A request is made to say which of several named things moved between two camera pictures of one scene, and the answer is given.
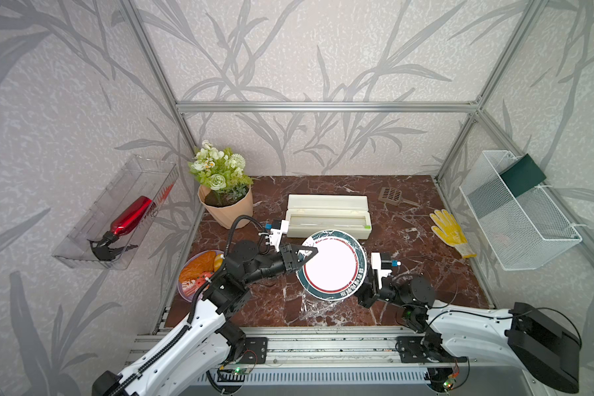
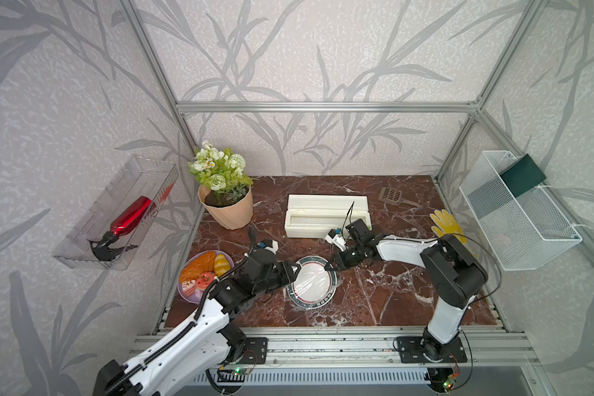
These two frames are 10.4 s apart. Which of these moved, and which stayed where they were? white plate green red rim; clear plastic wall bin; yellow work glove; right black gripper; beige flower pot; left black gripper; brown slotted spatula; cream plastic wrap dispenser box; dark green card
Moved: left black gripper; white plate green red rim; right black gripper
Stayed: brown slotted spatula; cream plastic wrap dispenser box; clear plastic wall bin; yellow work glove; beige flower pot; dark green card
